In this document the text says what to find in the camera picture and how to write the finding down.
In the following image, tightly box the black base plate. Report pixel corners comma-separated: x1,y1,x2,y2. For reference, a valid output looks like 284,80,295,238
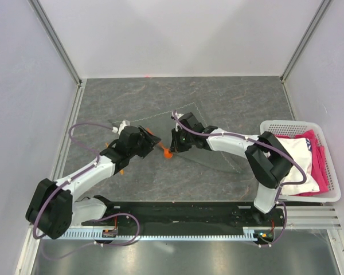
81,201,284,230

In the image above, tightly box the white cloth in basket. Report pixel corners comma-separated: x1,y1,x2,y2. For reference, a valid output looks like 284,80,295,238
275,135,321,196

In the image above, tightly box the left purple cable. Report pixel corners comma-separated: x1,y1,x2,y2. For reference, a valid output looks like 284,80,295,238
31,123,141,261

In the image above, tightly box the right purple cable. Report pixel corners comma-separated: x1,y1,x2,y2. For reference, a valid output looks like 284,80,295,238
171,110,307,249

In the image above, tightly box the orange plastic knife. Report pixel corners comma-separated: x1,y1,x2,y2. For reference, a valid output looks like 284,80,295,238
103,140,124,175

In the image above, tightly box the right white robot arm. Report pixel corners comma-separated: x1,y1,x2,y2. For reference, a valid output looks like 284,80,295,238
170,110,293,226

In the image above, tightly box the orange plastic spoon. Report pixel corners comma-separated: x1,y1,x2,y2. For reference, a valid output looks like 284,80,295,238
158,141,173,159

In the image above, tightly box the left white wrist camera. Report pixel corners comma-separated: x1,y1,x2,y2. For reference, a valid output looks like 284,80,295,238
112,120,130,135

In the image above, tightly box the left aluminium frame post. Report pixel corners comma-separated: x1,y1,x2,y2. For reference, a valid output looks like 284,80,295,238
28,0,83,86

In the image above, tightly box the purple cable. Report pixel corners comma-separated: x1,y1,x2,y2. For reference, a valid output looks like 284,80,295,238
31,123,141,261
171,110,307,249

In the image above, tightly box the slotted cable duct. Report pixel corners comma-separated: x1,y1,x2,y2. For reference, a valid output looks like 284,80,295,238
56,227,273,242

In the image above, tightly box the grey cloth napkin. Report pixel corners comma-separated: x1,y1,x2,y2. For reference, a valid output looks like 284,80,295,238
127,102,243,174

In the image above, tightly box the aluminium frame post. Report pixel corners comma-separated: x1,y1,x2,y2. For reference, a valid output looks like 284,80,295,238
280,0,333,84
28,0,83,86

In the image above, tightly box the white plastic basket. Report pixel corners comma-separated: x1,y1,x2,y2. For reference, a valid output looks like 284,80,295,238
260,120,341,203

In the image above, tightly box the right aluminium frame post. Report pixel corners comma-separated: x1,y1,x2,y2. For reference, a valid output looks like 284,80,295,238
280,0,333,84

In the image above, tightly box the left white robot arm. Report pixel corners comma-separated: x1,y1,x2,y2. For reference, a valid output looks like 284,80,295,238
25,125,161,239

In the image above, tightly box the pink cloth in basket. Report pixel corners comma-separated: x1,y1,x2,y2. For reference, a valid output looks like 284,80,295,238
295,130,329,197

